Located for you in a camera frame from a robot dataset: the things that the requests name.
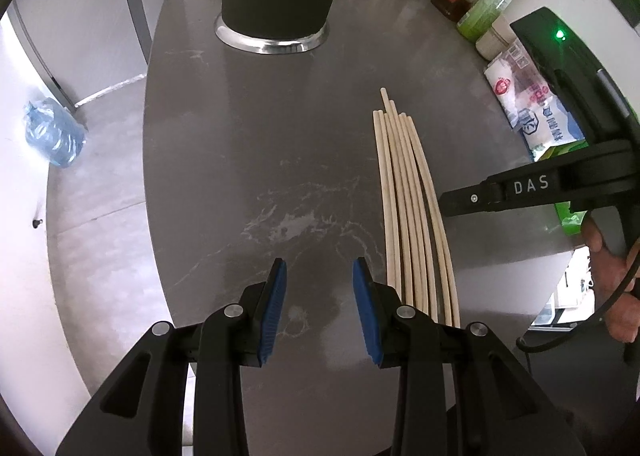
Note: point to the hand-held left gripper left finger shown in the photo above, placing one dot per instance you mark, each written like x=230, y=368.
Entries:
x=274, y=301

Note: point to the green packet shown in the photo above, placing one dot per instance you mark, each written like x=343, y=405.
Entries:
x=570, y=223

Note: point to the large clear water bottle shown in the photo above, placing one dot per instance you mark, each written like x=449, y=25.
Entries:
x=52, y=133

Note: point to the white door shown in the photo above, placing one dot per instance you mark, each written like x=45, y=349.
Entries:
x=75, y=11

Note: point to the person's right hand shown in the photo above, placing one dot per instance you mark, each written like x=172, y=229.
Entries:
x=622, y=316

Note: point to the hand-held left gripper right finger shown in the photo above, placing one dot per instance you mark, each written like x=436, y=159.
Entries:
x=365, y=306

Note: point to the bundle of wooden chopsticks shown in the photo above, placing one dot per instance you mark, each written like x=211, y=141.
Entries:
x=400, y=186

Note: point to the white bag red print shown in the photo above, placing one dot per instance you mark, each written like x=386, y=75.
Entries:
x=510, y=81

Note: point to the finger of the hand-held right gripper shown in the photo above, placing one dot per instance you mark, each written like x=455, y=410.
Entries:
x=470, y=198

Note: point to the white bag blue print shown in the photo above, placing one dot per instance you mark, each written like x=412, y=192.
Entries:
x=545, y=123

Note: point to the small white jar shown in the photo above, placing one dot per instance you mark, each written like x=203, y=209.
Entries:
x=492, y=41

